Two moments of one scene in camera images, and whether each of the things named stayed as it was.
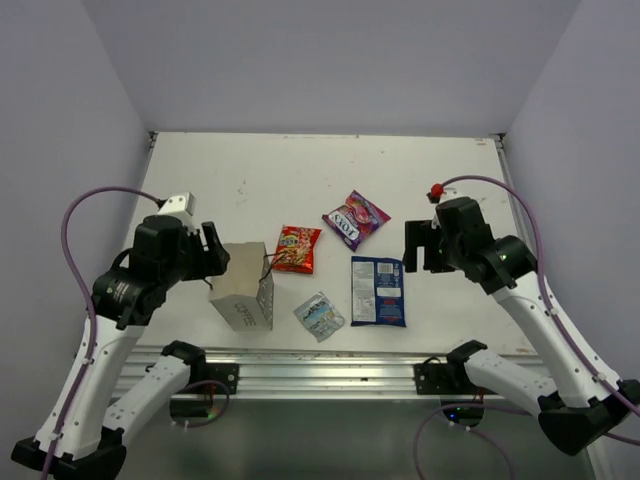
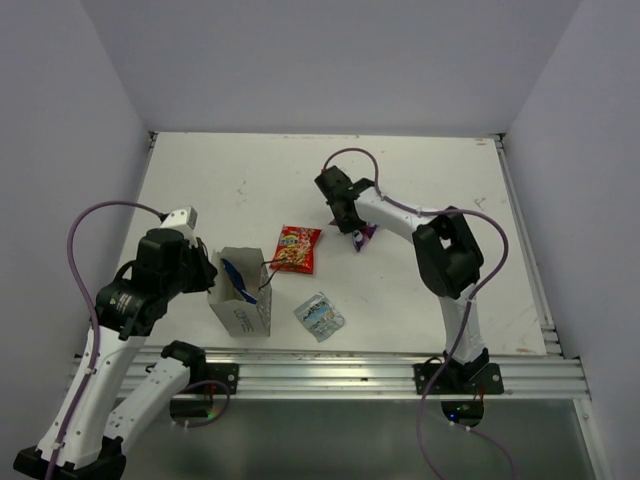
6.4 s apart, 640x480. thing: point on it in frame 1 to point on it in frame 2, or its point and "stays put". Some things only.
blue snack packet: x=377 y=292 to x=238 y=281
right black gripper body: x=452 y=250 to x=346 y=224
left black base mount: x=227 y=373 stays put
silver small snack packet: x=320 y=316 stays put
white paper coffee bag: x=244 y=293 stays put
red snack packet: x=296 y=247 stays put
